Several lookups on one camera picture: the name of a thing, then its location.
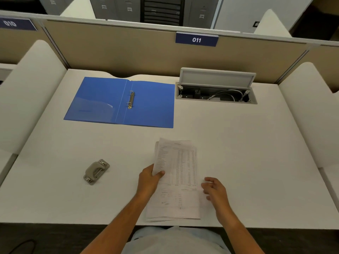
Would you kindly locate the person's right hand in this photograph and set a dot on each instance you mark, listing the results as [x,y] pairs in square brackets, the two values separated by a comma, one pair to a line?
[218,194]

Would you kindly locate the person's left hand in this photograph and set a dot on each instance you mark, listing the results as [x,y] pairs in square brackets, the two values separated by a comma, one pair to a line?
[146,182]

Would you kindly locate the person's right fingers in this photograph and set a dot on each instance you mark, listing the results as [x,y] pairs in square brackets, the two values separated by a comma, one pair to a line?
[208,185]

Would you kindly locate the person's left thumb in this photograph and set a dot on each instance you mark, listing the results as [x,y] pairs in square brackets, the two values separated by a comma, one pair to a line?
[159,175]

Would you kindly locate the stack of printed paper sheets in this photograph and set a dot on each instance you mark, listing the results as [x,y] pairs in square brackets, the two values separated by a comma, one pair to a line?
[180,166]

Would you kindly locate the person's left forearm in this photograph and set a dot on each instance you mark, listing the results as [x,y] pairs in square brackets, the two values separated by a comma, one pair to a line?
[120,226]

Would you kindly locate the person's right forearm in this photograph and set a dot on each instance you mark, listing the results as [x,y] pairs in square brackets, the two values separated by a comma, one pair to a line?
[242,238]

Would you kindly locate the grey hole punch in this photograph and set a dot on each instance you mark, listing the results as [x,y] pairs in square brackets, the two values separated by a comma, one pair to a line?
[96,171]

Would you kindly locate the light blue shirt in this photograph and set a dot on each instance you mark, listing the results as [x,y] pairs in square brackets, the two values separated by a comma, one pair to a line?
[176,242]

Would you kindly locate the beige partition panel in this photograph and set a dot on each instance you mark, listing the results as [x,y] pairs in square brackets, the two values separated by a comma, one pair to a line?
[18,46]
[127,52]
[321,63]

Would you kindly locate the white desk side divider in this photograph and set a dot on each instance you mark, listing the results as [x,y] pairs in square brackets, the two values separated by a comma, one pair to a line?
[79,9]
[25,97]
[270,25]
[313,113]

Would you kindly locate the blue number label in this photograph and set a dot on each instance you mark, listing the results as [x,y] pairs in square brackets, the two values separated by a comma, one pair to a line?
[16,24]
[196,39]

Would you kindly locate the black drawer unit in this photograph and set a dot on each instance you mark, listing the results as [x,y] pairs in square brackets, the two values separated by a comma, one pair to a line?
[162,10]

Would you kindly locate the grey filing cabinet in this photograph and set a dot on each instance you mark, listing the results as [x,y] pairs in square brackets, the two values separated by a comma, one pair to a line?
[201,11]
[57,3]
[116,9]

